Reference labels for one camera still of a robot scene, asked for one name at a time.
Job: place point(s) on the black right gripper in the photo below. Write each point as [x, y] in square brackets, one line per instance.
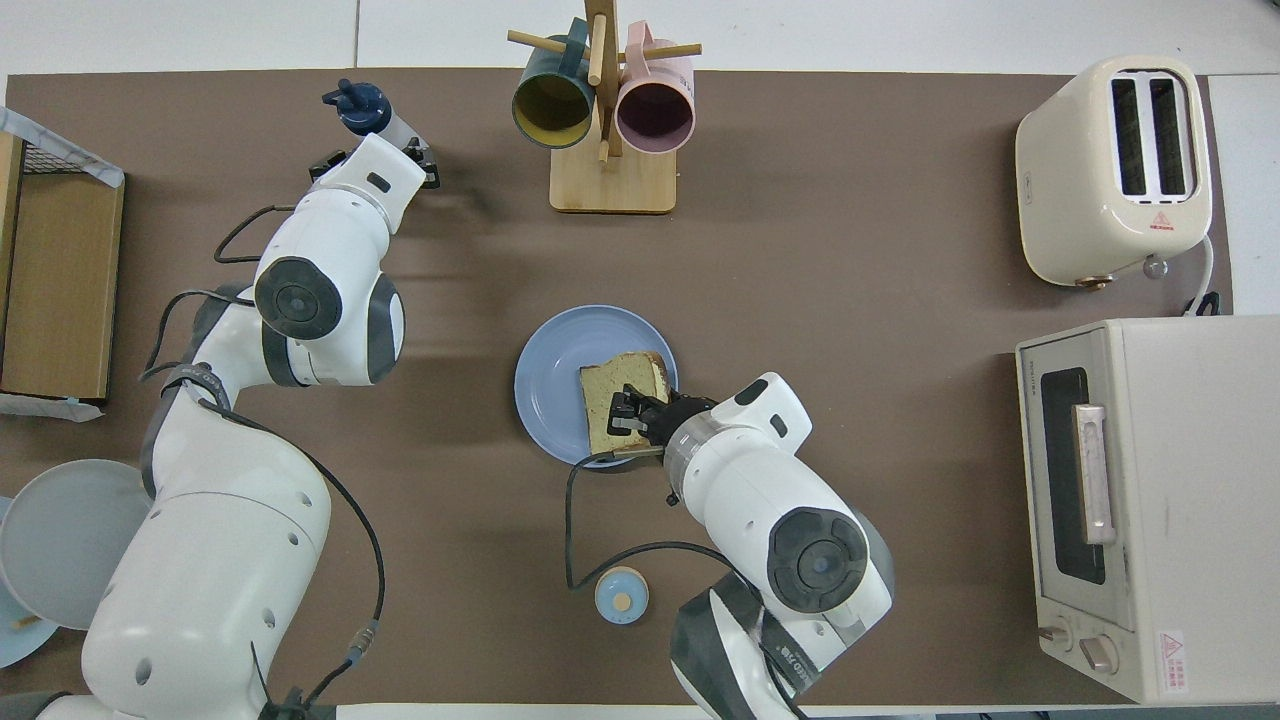
[675, 415]

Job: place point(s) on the toasted bread slice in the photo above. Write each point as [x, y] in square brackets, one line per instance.
[610, 385]

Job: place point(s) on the translucent seasoning bottle navy cap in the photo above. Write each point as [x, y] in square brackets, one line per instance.
[360, 108]

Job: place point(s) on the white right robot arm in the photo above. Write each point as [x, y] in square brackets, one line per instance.
[760, 480]

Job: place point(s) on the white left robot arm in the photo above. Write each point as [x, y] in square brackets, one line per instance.
[220, 560]

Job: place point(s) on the blue round plate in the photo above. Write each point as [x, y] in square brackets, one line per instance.
[550, 380]

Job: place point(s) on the pale grey plate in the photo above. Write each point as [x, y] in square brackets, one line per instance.
[50, 540]

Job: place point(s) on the light blue plate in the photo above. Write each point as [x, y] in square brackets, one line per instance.
[20, 648]

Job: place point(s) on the teal mug yellow inside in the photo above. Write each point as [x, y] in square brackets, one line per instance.
[553, 105]

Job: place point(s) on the small blue dome wooden knob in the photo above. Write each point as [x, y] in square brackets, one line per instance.
[621, 596]

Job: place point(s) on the wooden mug rack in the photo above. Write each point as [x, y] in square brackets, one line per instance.
[610, 185]

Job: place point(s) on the pink mug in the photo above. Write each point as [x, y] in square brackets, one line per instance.
[655, 115]

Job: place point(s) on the white patterned cloth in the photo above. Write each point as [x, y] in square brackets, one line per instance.
[60, 150]

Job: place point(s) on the brown table mat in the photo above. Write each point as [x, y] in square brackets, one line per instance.
[850, 250]

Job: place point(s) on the white crumpled sheet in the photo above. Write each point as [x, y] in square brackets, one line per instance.
[50, 408]

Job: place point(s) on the cream two-slot toaster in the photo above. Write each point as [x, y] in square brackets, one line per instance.
[1090, 190]

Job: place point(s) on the cream toaster oven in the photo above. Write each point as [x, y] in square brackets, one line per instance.
[1190, 500]

